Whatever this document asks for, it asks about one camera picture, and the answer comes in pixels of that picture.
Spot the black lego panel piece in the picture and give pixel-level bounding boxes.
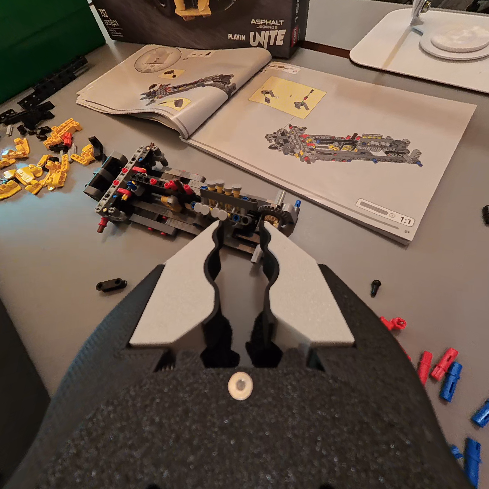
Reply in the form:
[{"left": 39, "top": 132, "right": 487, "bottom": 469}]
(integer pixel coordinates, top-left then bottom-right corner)
[{"left": 16, "top": 100, "right": 57, "bottom": 130}]

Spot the lego set box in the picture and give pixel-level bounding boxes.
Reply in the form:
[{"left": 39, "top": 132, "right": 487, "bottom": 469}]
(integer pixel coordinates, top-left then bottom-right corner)
[{"left": 87, "top": 0, "right": 309, "bottom": 60}]

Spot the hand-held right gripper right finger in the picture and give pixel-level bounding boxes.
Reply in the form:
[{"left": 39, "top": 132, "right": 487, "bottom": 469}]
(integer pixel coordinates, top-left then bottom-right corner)
[{"left": 246, "top": 220, "right": 356, "bottom": 358}]

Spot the white document stand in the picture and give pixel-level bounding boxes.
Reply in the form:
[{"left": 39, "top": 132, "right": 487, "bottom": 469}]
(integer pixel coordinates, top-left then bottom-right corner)
[{"left": 349, "top": 0, "right": 489, "bottom": 94}]

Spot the green plastic bin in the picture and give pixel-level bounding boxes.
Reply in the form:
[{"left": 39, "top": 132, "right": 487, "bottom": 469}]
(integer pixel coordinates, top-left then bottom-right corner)
[{"left": 0, "top": 0, "right": 107, "bottom": 104}]

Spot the black curved lego piece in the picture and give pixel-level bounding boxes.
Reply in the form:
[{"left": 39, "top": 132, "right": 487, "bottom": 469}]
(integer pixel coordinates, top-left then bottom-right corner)
[{"left": 89, "top": 135, "right": 108, "bottom": 162}]

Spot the pile of yellow lego pieces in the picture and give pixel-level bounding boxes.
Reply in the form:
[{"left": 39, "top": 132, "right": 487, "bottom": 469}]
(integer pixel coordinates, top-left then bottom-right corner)
[{"left": 0, "top": 119, "right": 96, "bottom": 201}]

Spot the grey lego car chassis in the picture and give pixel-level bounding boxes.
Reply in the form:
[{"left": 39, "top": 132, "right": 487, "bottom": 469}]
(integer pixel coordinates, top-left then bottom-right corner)
[{"left": 83, "top": 142, "right": 303, "bottom": 264}]

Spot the pile of small lego pieces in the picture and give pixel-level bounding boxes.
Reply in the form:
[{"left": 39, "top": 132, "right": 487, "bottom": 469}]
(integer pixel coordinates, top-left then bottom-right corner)
[{"left": 379, "top": 316, "right": 489, "bottom": 489}]

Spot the lego instruction booklet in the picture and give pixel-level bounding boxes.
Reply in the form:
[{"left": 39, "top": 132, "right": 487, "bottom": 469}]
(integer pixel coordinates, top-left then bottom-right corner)
[{"left": 76, "top": 44, "right": 478, "bottom": 246}]

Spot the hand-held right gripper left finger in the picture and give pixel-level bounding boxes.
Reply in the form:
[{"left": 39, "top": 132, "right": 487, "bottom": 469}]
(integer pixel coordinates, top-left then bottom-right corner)
[{"left": 129, "top": 220, "right": 239, "bottom": 358}]

